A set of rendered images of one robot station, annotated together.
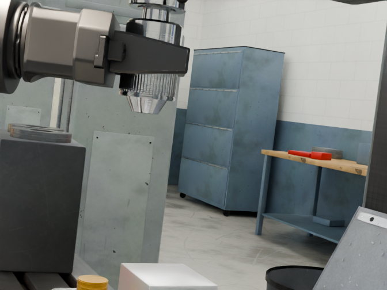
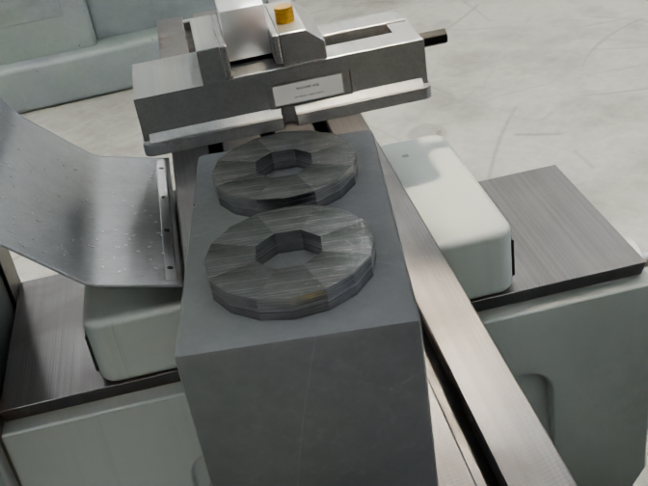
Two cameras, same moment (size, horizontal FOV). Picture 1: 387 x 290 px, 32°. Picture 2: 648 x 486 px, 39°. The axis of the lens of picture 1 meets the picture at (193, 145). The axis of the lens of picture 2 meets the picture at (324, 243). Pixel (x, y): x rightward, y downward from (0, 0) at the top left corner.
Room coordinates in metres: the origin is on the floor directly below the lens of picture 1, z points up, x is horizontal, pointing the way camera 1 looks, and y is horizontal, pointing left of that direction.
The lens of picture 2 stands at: (1.47, 0.41, 1.40)
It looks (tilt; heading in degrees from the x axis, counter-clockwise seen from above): 32 degrees down; 199
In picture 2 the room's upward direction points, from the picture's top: 9 degrees counter-clockwise
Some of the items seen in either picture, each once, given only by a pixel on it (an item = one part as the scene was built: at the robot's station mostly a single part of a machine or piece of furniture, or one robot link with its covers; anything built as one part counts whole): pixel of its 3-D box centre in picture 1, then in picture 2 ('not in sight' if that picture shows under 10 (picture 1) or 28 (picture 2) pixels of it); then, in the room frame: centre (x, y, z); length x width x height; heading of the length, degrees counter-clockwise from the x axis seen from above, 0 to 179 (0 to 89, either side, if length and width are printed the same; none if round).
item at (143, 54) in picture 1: (149, 55); not in sight; (0.52, 0.04, 1.24); 0.06 x 0.02 x 0.03; 93
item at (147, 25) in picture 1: (154, 29); not in sight; (0.55, 0.04, 1.26); 0.05 x 0.05 x 0.01
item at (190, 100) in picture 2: not in sight; (275, 62); (0.46, 0.03, 1.00); 0.35 x 0.15 x 0.11; 115
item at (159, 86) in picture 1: (150, 66); not in sight; (0.55, 0.04, 1.23); 0.05 x 0.05 x 0.05
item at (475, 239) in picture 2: not in sight; (286, 236); (0.55, 0.04, 0.80); 0.50 x 0.35 x 0.12; 115
